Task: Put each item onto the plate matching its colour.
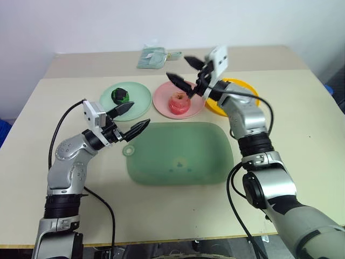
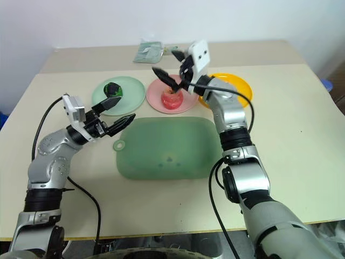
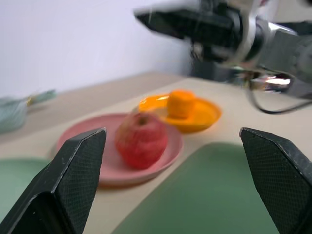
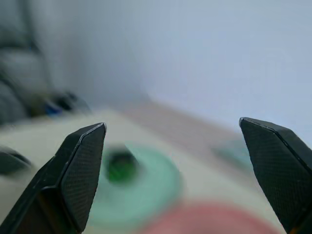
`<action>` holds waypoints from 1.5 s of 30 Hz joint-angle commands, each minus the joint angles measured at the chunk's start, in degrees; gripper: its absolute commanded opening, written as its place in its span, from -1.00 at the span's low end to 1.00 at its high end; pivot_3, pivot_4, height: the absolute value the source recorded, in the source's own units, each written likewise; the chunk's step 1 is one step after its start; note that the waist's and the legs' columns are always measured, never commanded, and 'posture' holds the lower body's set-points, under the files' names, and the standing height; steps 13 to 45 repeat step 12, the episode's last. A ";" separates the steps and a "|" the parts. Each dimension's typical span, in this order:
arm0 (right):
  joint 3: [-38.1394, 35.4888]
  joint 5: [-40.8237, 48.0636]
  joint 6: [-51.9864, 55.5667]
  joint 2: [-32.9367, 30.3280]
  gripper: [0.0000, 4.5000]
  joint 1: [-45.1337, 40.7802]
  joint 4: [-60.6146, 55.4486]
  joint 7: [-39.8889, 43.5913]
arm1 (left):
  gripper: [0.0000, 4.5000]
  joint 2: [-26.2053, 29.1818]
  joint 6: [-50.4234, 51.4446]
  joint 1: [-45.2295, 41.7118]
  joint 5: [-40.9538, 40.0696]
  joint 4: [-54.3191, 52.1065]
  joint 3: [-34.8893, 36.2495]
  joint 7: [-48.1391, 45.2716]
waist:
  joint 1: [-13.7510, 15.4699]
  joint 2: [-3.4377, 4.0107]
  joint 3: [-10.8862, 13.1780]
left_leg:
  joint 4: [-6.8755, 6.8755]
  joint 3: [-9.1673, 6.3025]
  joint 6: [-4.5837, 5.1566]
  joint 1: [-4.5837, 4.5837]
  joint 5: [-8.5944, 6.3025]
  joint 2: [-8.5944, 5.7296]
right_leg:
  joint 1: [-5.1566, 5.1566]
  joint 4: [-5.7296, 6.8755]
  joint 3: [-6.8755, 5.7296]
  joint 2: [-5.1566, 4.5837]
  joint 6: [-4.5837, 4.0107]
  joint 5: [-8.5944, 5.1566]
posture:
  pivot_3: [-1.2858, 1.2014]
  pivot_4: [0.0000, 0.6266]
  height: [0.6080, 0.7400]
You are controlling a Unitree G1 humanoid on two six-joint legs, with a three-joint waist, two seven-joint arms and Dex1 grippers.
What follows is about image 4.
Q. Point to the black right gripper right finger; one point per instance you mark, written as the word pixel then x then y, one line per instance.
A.
pixel 278 165

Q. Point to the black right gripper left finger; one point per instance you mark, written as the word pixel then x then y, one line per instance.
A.
pixel 73 180

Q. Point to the light blue plate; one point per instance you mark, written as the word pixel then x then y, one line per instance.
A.
pixel 231 153

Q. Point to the green round item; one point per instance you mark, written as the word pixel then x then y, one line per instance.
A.
pixel 120 165

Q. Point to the green plate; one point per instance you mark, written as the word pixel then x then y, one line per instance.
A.
pixel 151 180

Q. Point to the red plate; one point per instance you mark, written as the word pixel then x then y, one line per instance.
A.
pixel 207 217

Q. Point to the dark rounded object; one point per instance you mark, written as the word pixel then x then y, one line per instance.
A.
pixel 12 162

